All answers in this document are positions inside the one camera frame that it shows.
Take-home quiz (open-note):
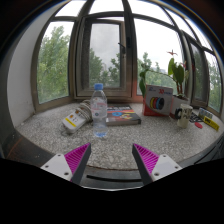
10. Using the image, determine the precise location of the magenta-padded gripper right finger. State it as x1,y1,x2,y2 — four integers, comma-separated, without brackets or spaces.
131,143,184,186

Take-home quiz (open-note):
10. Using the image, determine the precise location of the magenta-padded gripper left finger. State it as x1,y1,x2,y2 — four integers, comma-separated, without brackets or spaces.
40,142,92,186

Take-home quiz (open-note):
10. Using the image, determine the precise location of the clear blue-capped water bottle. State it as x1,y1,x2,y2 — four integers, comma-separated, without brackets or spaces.
90,83,109,138

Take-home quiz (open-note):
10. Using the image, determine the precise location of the white power strip yellow label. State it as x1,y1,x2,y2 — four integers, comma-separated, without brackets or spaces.
61,108,88,135

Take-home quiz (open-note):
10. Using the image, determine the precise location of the dark colourful-cover book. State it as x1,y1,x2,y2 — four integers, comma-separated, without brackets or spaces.
105,105,142,127

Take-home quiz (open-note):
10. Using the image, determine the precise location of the cream cup with black lettering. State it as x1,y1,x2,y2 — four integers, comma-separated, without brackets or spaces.
174,103,194,129

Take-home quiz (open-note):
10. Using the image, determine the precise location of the red and white filament box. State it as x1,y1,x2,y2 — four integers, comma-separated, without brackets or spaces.
142,84,174,117

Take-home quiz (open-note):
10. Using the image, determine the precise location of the long yellow box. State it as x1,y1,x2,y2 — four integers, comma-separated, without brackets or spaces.
203,116,221,132

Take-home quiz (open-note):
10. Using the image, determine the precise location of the potted plant in white pot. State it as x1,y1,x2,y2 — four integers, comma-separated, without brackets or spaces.
138,49,192,120

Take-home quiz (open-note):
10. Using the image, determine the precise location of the brown-framed bay window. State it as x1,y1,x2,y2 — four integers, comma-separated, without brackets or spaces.
30,0,224,114

